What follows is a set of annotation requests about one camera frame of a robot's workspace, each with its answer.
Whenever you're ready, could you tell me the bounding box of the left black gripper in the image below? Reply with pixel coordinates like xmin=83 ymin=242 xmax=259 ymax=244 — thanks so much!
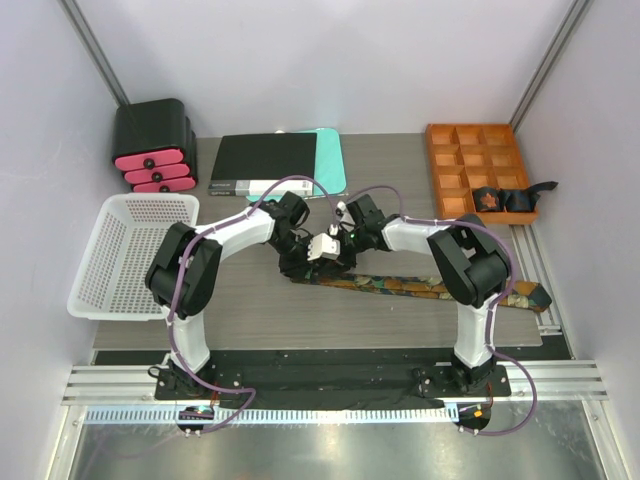
xmin=270 ymin=233 xmax=320 ymax=283

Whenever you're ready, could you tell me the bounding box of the floral patterned necktie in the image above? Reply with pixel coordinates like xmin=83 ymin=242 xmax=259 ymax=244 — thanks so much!
xmin=290 ymin=273 xmax=552 ymax=313

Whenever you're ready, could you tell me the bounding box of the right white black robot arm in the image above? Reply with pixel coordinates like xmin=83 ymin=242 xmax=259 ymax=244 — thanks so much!
xmin=337 ymin=194 xmax=512 ymax=395

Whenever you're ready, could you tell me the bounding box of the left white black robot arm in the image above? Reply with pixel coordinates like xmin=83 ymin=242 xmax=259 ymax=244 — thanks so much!
xmin=145 ymin=193 xmax=311 ymax=399

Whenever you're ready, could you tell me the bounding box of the black notebook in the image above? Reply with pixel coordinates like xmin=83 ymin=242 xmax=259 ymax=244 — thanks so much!
xmin=208 ymin=133 xmax=317 ymax=196

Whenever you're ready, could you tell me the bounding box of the orange compartment tray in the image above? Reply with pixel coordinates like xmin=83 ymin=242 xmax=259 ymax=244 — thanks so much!
xmin=425 ymin=124 xmax=538 ymax=225

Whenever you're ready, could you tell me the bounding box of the rolled tie orange leaf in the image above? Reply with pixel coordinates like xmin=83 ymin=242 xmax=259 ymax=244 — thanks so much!
xmin=472 ymin=186 xmax=503 ymax=213

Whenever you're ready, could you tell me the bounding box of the rolled dark blue tie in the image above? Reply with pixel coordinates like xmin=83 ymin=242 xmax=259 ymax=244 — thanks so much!
xmin=499 ymin=181 xmax=559 ymax=213

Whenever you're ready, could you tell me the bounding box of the black pink drawer organizer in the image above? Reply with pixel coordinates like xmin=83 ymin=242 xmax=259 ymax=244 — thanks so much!
xmin=111 ymin=98 xmax=198 ymax=193

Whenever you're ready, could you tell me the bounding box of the white perforated plastic basket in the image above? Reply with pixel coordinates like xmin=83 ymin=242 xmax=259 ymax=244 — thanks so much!
xmin=67 ymin=193 xmax=200 ymax=322

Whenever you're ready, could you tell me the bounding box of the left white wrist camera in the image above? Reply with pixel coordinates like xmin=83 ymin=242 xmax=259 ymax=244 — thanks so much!
xmin=307 ymin=233 xmax=341 ymax=261

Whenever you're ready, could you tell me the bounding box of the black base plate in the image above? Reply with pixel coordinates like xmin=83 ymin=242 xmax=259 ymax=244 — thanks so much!
xmin=153 ymin=349 xmax=511 ymax=407

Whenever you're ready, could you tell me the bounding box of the white slotted cable duct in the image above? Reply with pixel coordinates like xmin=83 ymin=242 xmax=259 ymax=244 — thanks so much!
xmin=84 ymin=403 xmax=458 ymax=426

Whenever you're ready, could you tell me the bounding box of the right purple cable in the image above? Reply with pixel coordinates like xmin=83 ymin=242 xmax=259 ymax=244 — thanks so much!
xmin=337 ymin=185 xmax=540 ymax=437

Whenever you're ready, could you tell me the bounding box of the aluminium rail frame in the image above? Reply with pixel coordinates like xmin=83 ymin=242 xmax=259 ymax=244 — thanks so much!
xmin=63 ymin=361 xmax=608 ymax=409

